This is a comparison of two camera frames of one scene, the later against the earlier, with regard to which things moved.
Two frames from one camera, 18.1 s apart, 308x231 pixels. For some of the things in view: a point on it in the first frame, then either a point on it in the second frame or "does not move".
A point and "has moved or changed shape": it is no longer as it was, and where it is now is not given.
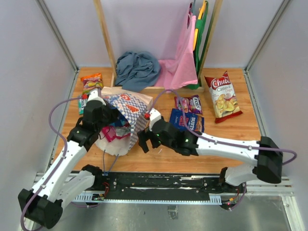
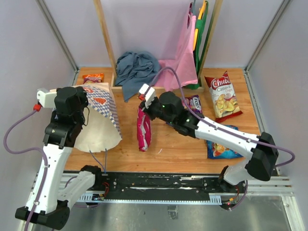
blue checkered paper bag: (136, 105) has moved or changed shape
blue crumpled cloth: (136, 71) does not move
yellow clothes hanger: (201, 8) does not move
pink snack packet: (110, 132) -> (144, 130)
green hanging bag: (200, 24) does not move
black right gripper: (143, 136) -> (147, 111)
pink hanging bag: (181, 71) does not move
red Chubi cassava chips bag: (224, 103) does not move
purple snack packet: (191, 104) does not move
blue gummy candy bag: (120, 121) has moved or changed shape
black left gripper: (113, 112) -> (82, 95)
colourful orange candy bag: (90, 83) does not move
